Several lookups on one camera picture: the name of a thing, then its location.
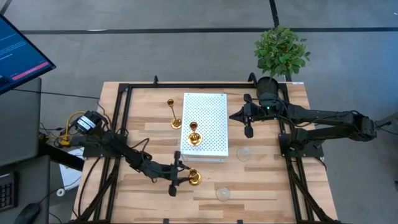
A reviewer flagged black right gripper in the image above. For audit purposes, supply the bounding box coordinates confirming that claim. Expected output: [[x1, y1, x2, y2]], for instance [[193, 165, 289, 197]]
[[229, 94, 267, 139]]

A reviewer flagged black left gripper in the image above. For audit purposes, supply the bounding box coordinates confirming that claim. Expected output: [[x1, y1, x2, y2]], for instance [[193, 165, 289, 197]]
[[152, 151, 191, 197]]

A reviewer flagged clear glass candle holder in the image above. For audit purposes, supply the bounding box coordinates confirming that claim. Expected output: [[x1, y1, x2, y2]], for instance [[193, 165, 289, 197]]
[[236, 146, 252, 162], [215, 186, 231, 202]]

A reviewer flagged tall gold candlestick holder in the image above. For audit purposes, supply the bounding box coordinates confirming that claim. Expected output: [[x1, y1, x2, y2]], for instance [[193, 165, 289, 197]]
[[167, 98, 183, 130]]

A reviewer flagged white perforated shelf riser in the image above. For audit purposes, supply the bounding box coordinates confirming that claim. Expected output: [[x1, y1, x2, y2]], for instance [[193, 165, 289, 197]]
[[180, 92, 229, 163]]

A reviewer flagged green plant in black pot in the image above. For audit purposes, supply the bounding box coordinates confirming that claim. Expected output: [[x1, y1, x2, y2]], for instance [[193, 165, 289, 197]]
[[254, 26, 312, 101]]

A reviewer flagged white paper sheet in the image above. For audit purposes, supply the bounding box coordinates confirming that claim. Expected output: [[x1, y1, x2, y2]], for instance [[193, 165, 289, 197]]
[[58, 148, 83, 191]]

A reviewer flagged black computer mouse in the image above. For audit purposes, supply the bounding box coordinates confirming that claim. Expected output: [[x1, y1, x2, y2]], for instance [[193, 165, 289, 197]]
[[14, 202, 42, 224]]

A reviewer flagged grey desk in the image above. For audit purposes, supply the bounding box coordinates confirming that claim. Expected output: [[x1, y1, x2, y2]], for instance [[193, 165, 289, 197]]
[[0, 77, 51, 224]]

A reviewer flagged black keyboard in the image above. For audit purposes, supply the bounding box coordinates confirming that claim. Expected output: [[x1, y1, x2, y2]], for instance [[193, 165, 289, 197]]
[[0, 170, 19, 213]]

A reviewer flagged blue-screen computer monitor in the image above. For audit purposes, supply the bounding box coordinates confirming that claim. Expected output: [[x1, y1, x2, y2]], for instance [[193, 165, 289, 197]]
[[0, 14, 57, 96]]

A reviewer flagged black aluminium table frame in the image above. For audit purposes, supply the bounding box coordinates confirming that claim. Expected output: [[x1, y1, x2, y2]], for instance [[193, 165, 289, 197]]
[[68, 74, 343, 224]]

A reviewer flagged yellow cable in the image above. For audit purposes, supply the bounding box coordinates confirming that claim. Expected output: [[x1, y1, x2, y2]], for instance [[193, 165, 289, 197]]
[[60, 111, 86, 147]]

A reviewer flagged thin black floor cable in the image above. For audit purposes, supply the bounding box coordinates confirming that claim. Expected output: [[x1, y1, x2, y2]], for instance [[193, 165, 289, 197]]
[[12, 88, 100, 100]]

